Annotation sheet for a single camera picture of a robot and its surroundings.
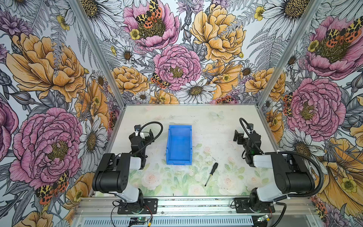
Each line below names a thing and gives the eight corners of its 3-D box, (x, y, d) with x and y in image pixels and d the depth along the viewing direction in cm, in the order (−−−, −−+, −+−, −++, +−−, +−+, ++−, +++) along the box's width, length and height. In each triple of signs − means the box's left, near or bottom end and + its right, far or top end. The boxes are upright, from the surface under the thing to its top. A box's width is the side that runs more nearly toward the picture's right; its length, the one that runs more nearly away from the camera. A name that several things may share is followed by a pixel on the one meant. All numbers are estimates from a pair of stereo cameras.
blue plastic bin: (167, 166, 90) (165, 158, 82) (169, 133, 106) (168, 124, 98) (192, 166, 90) (192, 159, 82) (191, 133, 106) (191, 124, 98)
